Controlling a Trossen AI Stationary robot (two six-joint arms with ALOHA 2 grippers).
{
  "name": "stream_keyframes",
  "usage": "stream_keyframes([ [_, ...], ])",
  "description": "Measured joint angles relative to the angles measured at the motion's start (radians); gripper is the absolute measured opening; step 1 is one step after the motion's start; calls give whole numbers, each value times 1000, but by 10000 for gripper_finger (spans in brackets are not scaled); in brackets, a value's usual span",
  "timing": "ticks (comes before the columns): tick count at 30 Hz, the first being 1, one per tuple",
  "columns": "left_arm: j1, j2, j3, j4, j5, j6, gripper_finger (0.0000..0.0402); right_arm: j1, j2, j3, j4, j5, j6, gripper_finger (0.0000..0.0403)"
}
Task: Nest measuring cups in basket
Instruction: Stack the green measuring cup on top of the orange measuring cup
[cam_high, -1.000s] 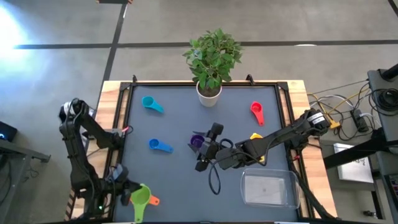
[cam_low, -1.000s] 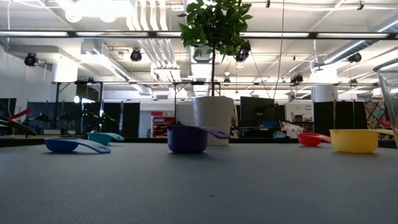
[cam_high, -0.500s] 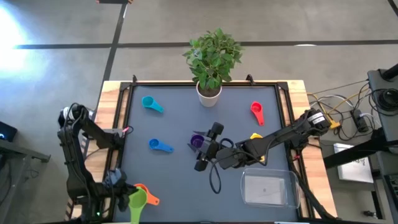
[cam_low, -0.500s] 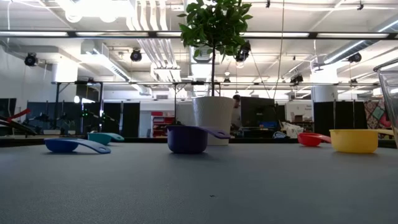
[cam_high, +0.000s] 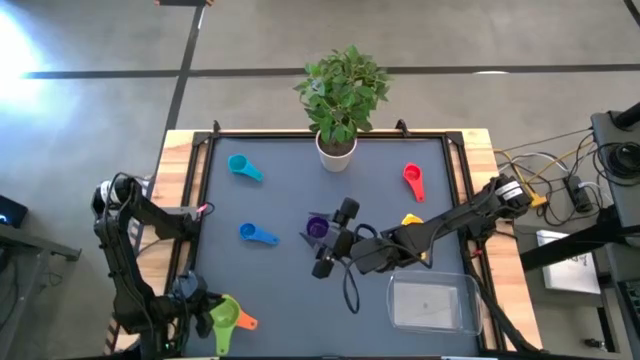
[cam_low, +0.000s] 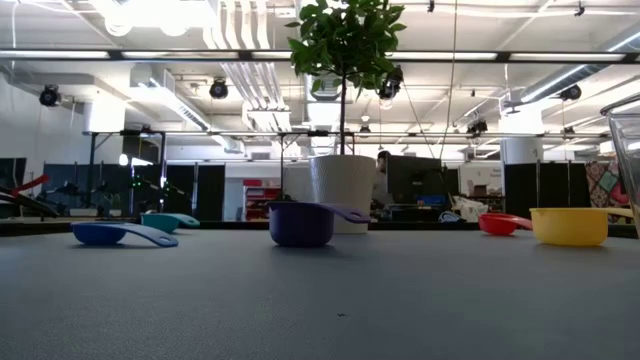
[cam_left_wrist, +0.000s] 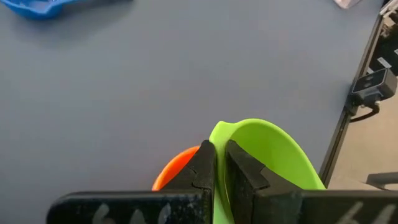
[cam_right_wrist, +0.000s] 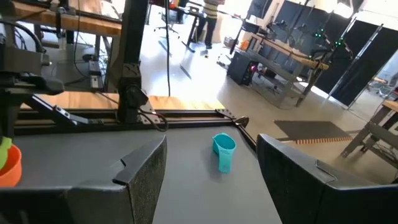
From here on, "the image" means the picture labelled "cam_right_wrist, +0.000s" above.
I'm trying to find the black partition panel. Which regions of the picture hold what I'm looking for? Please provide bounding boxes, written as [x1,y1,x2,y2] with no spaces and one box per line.
[315,12,398,108]

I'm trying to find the orange measuring cup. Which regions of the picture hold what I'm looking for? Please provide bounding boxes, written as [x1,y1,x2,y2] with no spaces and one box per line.
[0,144,23,188]

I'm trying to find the person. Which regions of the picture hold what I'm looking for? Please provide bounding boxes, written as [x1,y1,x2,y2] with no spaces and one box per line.
[198,0,225,50]

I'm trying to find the grey table mat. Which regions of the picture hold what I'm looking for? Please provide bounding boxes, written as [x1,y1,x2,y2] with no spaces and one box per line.
[0,126,284,224]

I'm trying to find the hanging black cable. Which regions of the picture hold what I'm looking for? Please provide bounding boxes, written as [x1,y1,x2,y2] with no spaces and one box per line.
[164,0,171,97]

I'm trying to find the teal measuring cup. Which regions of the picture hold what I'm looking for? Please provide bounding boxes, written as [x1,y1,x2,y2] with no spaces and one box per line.
[211,133,238,174]

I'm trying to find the black frame clamp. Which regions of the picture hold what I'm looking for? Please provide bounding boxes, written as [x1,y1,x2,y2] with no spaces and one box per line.
[233,116,250,129]

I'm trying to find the green measuring cup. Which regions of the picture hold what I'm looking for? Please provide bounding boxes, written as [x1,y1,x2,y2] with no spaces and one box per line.
[0,136,13,171]

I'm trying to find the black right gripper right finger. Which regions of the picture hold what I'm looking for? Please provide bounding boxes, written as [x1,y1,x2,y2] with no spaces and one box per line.
[256,133,398,224]

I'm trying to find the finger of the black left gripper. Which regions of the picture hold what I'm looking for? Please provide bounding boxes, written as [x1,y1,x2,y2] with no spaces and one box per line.
[0,94,19,139]

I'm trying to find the black computer tower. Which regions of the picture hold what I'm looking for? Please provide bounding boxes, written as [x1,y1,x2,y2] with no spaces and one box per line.
[226,50,259,87]

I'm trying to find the grey floor power strip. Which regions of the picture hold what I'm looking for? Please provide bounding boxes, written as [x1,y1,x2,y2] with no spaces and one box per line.
[88,60,104,91]

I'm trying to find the dark floor mat orange edge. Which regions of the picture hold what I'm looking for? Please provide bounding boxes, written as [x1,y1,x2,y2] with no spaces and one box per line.
[273,119,353,146]

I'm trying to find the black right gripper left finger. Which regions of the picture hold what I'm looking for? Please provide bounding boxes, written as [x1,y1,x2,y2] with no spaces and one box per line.
[0,134,168,224]

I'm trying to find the grey metal table legs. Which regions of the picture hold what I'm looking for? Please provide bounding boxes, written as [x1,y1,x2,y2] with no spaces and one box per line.
[340,99,398,170]

